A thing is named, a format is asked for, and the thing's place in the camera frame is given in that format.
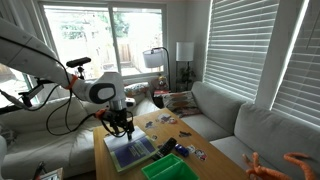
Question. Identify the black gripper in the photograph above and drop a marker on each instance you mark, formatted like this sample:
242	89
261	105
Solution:
119	119

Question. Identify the green and blue book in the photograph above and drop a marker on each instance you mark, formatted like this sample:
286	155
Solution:
126	154

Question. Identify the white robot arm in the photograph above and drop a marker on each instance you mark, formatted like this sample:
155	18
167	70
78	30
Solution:
25	53

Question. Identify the floral cushion on couch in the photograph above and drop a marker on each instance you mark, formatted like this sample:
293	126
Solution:
136	89

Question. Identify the round stickers at table end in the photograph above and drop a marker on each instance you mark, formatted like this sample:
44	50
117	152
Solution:
166	118

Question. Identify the black remote control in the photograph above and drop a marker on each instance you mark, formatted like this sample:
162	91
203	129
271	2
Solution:
165	149

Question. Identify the dark sticker on table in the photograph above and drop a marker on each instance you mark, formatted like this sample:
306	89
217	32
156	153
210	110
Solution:
184	134

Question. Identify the small plush toy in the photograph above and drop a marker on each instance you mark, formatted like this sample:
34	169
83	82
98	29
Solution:
162	83

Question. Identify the green plastic bin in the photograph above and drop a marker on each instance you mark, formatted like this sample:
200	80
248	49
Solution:
169	167

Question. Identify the white couch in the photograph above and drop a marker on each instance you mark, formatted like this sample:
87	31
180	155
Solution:
58	136

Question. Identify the blue toy car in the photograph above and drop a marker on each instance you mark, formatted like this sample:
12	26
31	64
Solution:
181	150

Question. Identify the patterned throw pillow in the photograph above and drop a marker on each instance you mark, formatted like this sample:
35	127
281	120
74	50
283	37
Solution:
182	103

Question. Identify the arched floor lamp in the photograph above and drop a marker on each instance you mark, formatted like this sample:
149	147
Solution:
157	57

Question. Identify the sticker near sofa edge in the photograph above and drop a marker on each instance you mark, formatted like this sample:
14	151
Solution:
200	154

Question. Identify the white shade floor lamp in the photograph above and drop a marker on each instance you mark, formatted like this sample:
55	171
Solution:
185	53

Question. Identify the grey sectional sofa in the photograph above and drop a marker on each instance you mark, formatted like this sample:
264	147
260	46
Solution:
239	128

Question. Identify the black camera stand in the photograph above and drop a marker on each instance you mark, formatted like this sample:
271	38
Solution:
27	96

